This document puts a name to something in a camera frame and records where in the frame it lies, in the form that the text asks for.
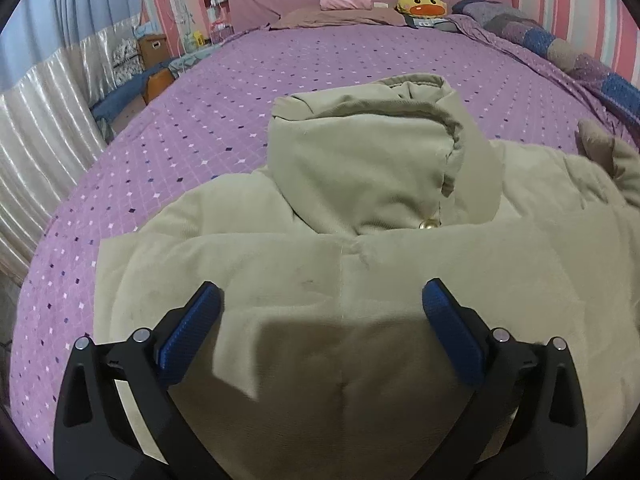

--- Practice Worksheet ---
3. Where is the beige hooded jacket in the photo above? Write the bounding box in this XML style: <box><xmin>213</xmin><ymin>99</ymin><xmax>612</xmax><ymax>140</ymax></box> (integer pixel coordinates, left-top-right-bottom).
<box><xmin>92</xmin><ymin>74</ymin><xmax>640</xmax><ymax>480</ymax></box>

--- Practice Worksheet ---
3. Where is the cardboard box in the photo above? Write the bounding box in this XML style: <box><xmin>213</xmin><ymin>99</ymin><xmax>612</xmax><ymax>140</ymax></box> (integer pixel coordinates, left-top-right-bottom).
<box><xmin>137</xmin><ymin>34</ymin><xmax>169</xmax><ymax>67</ymax></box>

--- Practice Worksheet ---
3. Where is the purple diamond-print bed sheet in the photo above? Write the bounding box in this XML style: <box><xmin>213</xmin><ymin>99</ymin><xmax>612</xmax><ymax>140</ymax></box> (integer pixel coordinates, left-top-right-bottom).
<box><xmin>10</xmin><ymin>22</ymin><xmax>640</xmax><ymax>466</ymax></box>

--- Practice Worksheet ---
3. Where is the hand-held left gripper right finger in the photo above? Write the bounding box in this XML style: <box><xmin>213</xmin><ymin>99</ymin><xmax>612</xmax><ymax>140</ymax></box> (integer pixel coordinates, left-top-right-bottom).
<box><xmin>421</xmin><ymin>278</ymin><xmax>589</xmax><ymax>480</ymax></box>

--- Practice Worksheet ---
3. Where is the blue curtain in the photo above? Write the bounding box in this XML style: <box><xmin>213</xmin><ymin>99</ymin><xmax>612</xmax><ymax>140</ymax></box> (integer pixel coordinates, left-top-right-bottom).
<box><xmin>0</xmin><ymin>0</ymin><xmax>147</xmax><ymax>92</ymax></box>

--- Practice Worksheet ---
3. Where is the blue cloth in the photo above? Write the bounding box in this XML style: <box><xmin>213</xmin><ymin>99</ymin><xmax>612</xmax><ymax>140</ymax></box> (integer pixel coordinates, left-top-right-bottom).
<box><xmin>90</xmin><ymin>56</ymin><xmax>203</xmax><ymax>122</ymax></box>

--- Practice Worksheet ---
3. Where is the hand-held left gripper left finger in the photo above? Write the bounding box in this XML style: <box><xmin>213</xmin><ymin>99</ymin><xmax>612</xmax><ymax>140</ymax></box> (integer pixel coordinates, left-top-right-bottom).
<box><xmin>52</xmin><ymin>281</ymin><xmax>226</xmax><ymax>480</ymax></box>

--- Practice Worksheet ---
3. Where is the cluttered nightstand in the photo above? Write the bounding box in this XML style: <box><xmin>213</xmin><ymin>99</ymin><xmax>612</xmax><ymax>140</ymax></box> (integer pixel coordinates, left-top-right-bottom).
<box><xmin>205</xmin><ymin>0</ymin><xmax>235</xmax><ymax>44</ymax></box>

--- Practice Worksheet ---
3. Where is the orange-brown box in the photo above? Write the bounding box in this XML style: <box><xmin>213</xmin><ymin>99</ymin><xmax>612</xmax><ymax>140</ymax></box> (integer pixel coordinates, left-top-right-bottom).
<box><xmin>145</xmin><ymin>67</ymin><xmax>174</xmax><ymax>104</ymax></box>

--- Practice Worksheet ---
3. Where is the patchwork quilt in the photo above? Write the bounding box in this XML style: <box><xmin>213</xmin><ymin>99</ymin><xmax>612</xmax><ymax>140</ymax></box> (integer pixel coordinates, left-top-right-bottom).
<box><xmin>450</xmin><ymin>0</ymin><xmax>640</xmax><ymax>126</ymax></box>

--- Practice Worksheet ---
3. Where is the silver pleated curtain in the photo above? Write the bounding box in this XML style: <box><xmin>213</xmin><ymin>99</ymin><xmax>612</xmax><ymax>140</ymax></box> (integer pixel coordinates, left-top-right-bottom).
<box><xmin>0</xmin><ymin>15</ymin><xmax>147</xmax><ymax>281</ymax></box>

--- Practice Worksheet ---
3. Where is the yellow duck plush toy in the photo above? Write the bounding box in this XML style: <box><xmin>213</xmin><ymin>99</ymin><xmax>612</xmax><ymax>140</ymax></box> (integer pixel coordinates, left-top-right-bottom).
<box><xmin>396</xmin><ymin>0</ymin><xmax>447</xmax><ymax>17</ymax></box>

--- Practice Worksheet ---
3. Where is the brown pillow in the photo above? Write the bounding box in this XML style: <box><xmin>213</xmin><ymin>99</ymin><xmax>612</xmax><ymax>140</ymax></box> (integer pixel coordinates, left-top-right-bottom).
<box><xmin>272</xmin><ymin>6</ymin><xmax>406</xmax><ymax>30</ymax></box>

